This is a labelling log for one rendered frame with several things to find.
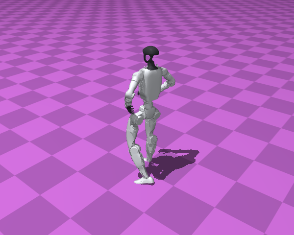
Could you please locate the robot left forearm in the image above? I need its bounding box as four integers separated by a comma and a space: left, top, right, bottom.
124, 91, 132, 107

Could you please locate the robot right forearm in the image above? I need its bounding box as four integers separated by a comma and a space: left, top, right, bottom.
161, 81, 169, 92

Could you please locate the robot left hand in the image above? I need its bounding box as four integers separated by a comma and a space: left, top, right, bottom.
126, 106, 134, 114

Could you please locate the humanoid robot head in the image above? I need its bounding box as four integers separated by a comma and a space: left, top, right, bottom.
143, 46, 159, 70

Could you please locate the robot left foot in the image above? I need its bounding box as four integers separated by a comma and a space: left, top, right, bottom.
134, 176, 154, 184

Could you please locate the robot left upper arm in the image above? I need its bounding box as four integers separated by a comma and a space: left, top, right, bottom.
125, 70, 144, 99

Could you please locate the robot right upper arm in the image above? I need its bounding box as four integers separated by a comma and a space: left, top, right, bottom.
161, 67, 175, 87

